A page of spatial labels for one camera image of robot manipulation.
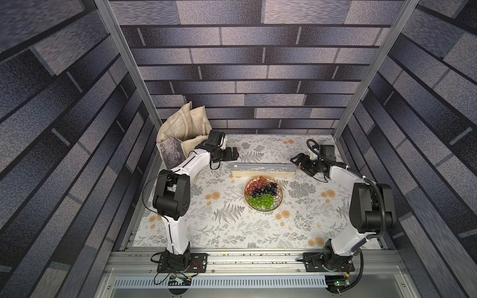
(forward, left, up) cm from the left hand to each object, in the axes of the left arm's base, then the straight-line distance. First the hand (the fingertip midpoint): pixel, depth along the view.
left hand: (232, 153), depth 95 cm
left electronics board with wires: (-53, +22, -14) cm, 59 cm away
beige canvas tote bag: (+12, +29, +3) cm, 32 cm away
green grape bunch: (-21, -17, -10) cm, 29 cm away
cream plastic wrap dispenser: (-6, -11, -6) cm, 14 cm away
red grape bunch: (-13, -15, -8) cm, 21 cm away
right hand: (-3, -33, -3) cm, 34 cm away
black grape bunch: (-16, -19, -8) cm, 26 cm away
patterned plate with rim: (-20, -23, -11) cm, 32 cm away
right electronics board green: (-54, -42, -13) cm, 70 cm away
